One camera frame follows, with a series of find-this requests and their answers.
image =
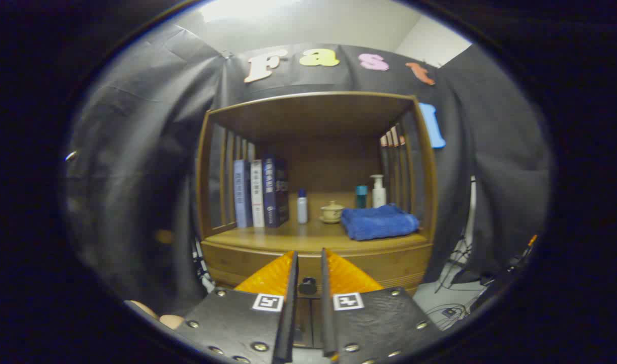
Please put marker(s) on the white bottle with blue cap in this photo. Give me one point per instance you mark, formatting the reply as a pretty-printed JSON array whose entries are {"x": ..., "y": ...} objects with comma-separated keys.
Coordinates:
[{"x": 302, "y": 210}]

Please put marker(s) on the light blue book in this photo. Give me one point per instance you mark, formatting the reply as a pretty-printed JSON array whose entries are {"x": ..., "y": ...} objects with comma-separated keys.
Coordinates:
[{"x": 242, "y": 194}]

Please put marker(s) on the wooden drawer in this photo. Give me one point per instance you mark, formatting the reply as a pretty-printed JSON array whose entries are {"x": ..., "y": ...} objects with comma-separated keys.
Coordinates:
[{"x": 227, "y": 260}]

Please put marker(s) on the teal bottle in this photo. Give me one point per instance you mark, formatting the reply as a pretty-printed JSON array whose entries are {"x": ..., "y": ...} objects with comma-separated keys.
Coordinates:
[{"x": 361, "y": 197}]

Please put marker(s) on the blue folded towel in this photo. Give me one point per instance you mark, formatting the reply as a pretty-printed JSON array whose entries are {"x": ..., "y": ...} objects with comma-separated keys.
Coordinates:
[{"x": 379, "y": 222}]

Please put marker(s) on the white book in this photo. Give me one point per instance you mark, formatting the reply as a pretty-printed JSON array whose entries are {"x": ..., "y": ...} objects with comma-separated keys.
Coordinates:
[{"x": 257, "y": 194}]

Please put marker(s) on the beige saucer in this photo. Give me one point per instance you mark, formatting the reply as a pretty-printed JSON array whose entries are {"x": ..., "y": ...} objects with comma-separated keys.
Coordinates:
[{"x": 328, "y": 221}]

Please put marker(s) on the white pump bottle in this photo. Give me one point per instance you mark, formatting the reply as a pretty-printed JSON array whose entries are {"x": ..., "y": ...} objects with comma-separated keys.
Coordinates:
[{"x": 378, "y": 196}]

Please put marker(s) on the wooden countertop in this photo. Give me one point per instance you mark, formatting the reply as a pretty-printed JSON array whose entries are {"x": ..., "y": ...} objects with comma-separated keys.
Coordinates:
[{"x": 308, "y": 235}]

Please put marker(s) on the beige lidded teacup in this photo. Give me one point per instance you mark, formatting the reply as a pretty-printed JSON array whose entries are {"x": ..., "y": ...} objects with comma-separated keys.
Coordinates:
[{"x": 332, "y": 210}]

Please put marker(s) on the black tripod stand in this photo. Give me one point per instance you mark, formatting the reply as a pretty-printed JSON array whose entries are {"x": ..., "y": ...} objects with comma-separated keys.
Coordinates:
[{"x": 460, "y": 253}]

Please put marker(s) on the dark blue book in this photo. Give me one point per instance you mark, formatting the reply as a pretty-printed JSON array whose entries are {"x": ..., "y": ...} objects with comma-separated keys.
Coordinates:
[{"x": 275, "y": 192}]

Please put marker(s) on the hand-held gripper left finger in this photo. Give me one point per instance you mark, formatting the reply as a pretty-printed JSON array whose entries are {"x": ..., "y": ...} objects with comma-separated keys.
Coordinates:
[{"x": 290, "y": 303}]

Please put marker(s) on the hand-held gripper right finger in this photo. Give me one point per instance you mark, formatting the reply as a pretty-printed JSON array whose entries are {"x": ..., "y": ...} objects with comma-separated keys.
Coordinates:
[{"x": 326, "y": 303}]

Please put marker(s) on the black backdrop cloth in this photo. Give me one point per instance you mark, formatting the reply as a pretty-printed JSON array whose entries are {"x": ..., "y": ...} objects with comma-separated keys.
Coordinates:
[{"x": 136, "y": 177}]

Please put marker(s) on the wooden cabinet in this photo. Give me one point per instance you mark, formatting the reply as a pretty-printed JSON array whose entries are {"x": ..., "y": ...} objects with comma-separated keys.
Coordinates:
[{"x": 313, "y": 116}]

